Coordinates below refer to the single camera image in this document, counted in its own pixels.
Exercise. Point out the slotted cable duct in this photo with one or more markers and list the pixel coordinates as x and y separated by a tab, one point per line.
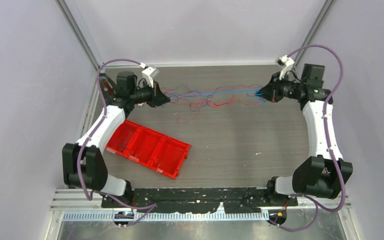
129	216

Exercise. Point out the black wedge stand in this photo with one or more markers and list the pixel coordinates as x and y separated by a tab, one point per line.
108	89

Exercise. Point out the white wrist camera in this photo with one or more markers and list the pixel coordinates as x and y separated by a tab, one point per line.
286	63
149	72

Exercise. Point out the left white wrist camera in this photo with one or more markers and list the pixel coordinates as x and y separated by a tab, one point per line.
149	72

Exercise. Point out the red three-compartment bin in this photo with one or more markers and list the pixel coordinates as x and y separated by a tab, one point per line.
149	148

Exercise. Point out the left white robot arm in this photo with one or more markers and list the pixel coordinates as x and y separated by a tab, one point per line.
83	162

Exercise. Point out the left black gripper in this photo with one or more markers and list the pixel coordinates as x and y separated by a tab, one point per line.
157	97

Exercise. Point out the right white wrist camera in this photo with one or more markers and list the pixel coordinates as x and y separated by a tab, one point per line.
286	63

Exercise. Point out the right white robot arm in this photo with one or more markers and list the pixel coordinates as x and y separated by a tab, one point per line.
324	173

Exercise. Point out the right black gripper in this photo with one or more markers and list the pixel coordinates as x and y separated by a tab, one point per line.
272	92

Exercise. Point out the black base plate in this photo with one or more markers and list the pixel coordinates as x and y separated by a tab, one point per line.
194	200

